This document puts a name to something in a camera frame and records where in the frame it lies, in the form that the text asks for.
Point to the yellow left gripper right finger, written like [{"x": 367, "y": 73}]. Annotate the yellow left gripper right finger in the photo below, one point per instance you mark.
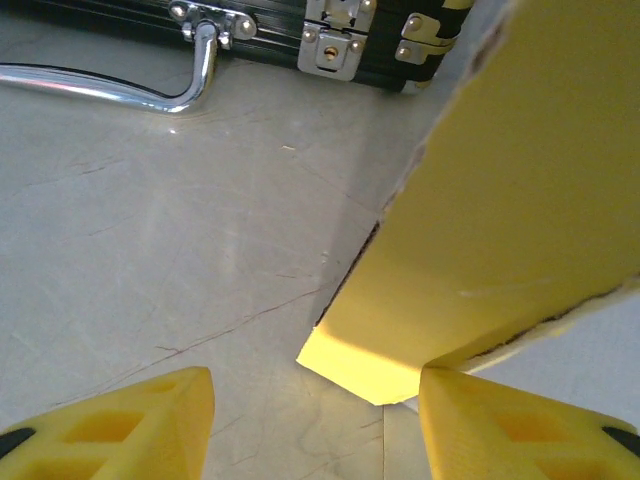
[{"x": 500, "y": 435}]

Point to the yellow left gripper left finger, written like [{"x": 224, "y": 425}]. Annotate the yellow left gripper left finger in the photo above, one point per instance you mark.
[{"x": 125, "y": 430}]

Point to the yellow and white paper box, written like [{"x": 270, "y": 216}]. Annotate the yellow and white paper box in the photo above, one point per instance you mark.
[{"x": 500, "y": 225}]

